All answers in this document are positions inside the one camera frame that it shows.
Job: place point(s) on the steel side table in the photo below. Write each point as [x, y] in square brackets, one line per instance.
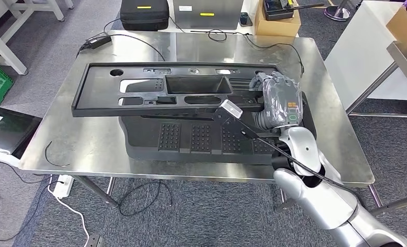
[405, 58]

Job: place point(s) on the black bag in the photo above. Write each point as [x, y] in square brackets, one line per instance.
[143, 13]

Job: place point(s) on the white counter block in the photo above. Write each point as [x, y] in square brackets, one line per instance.
[357, 61]

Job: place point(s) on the black and white box unit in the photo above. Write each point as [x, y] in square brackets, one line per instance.
[9, 131]

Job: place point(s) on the black power adapter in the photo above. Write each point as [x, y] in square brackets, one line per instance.
[98, 41]

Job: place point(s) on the white power strip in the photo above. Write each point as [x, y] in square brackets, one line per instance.
[63, 186]

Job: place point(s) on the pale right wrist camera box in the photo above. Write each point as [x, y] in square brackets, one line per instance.
[231, 108]

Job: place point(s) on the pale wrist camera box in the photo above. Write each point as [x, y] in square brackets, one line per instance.
[95, 241]
[231, 108]

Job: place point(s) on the small black adapter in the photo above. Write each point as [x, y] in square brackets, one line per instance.
[245, 19]

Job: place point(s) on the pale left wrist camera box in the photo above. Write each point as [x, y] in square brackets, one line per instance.
[95, 241]

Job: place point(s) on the open cardboard box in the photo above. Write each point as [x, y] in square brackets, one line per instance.
[275, 27]

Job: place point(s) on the stainless steel workbench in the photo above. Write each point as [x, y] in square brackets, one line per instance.
[87, 136]

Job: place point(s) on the grey metal bar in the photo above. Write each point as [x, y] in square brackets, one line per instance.
[398, 203]

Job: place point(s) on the grey laptop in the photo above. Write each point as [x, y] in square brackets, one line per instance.
[207, 15]

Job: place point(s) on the brown cardboard box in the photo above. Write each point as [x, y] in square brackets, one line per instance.
[405, 25]

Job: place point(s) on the black plastic plate bracket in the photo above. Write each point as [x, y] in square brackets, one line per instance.
[94, 102]

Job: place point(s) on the large black engine cover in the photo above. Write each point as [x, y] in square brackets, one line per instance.
[190, 139]

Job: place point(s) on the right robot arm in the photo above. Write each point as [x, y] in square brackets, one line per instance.
[302, 146]

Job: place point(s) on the white metal table frame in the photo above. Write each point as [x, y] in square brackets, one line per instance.
[5, 51]

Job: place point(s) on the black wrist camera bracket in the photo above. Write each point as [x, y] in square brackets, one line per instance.
[232, 126]

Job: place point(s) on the chrome stanchion post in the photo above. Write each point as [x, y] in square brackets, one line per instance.
[336, 13]

